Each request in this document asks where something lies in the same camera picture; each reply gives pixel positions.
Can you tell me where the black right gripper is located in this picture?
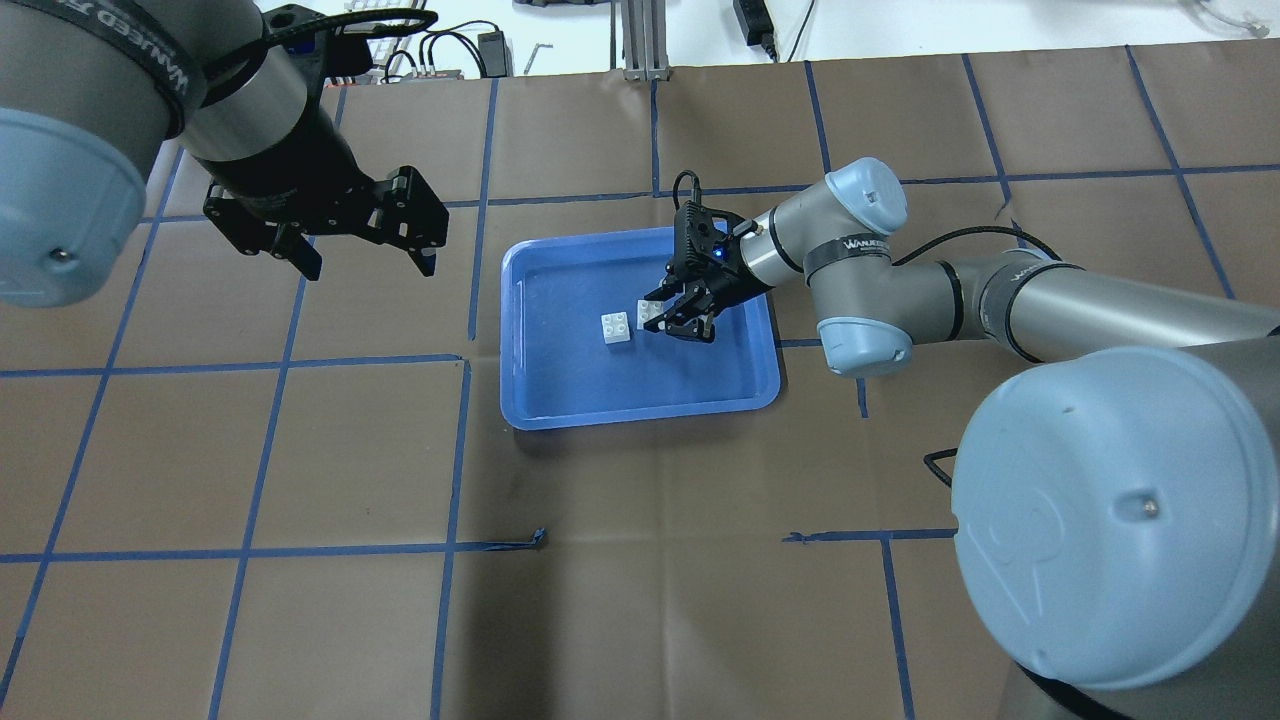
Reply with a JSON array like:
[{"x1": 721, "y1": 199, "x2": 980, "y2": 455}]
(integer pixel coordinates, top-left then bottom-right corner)
[{"x1": 645, "y1": 200, "x2": 771, "y2": 345}]

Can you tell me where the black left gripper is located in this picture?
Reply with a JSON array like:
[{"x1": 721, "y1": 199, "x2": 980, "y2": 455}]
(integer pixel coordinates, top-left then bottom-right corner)
[{"x1": 204, "y1": 100, "x2": 451, "y2": 282}]

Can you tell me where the white block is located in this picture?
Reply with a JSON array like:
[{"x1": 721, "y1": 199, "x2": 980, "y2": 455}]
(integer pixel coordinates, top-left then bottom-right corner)
[
  {"x1": 636, "y1": 299, "x2": 666, "y2": 331},
  {"x1": 600, "y1": 313, "x2": 632, "y2": 346}
]

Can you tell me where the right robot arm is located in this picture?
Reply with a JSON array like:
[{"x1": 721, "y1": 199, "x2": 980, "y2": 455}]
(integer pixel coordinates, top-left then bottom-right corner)
[{"x1": 645, "y1": 158, "x2": 1279, "y2": 719}]

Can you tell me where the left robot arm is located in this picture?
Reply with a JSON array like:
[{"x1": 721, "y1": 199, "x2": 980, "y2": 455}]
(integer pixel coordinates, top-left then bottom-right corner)
[{"x1": 1, "y1": 1, "x2": 449, "y2": 307}]

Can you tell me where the blue plastic tray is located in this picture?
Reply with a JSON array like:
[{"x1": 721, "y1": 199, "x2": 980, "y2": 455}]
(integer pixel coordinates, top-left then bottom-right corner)
[{"x1": 499, "y1": 228, "x2": 782, "y2": 430}]

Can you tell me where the brown paper table cover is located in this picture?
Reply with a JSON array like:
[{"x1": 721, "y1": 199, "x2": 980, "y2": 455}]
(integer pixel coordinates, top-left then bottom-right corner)
[{"x1": 1, "y1": 40, "x2": 1279, "y2": 719}]

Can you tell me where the black power adapter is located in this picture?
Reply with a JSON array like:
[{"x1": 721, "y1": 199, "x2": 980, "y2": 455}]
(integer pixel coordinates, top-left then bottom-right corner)
[{"x1": 731, "y1": 0, "x2": 776, "y2": 47}]

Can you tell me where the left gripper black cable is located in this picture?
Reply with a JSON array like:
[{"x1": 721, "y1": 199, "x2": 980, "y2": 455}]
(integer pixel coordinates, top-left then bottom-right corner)
[{"x1": 200, "y1": 8, "x2": 442, "y2": 86}]

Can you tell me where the aluminium frame post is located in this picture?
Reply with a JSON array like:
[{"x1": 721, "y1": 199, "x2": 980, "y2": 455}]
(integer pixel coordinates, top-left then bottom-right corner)
[{"x1": 611, "y1": 1, "x2": 671, "y2": 82}]

